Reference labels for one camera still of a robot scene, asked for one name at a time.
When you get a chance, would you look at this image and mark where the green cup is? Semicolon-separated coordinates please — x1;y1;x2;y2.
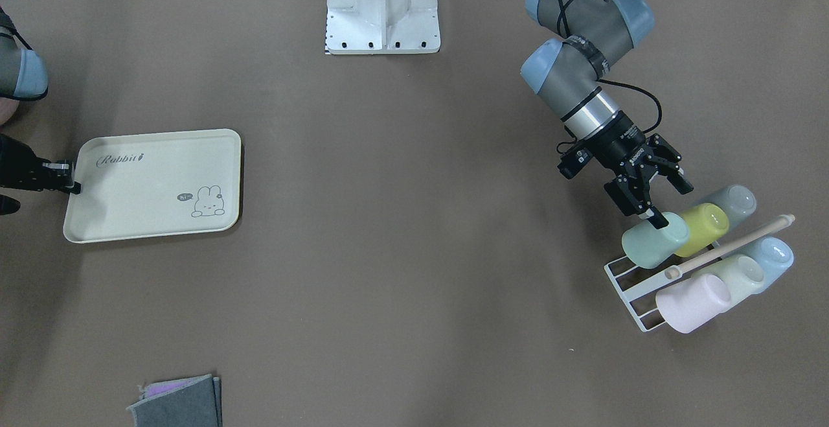
621;212;690;270

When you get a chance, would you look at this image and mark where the light blue cup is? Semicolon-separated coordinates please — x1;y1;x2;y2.
735;237;795;294

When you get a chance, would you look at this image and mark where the grey cup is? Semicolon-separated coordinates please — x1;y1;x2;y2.
698;184;758;230

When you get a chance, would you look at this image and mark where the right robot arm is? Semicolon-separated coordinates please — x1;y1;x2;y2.
1;10;82;194

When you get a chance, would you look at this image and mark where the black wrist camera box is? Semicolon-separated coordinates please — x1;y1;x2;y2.
557;144;593;179

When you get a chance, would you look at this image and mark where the cream rabbit tray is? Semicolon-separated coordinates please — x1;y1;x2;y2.
63;128;243;244

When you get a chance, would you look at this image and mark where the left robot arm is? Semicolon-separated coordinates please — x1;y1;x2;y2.
521;0;693;229

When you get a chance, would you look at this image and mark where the wooden rack handle rod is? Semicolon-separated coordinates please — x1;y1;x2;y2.
661;214;796;282

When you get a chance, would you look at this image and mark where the yellow cup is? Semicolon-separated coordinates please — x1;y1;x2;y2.
675;203;729;258

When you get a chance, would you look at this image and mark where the white wire cup rack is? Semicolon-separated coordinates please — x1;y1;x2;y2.
603;255;692;332

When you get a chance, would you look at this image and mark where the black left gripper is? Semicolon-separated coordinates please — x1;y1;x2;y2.
586;111;694;229

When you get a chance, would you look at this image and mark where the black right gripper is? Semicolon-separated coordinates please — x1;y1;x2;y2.
1;134;82;194

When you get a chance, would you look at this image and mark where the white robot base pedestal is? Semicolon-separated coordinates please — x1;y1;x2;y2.
324;0;441;55

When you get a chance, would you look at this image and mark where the pink cup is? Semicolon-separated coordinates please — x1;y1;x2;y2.
655;273;732;334

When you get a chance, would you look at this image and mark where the cream white cup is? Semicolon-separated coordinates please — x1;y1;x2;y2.
692;253;766;309

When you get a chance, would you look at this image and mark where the folded grey cloth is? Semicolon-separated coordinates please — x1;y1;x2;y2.
127;374;223;426

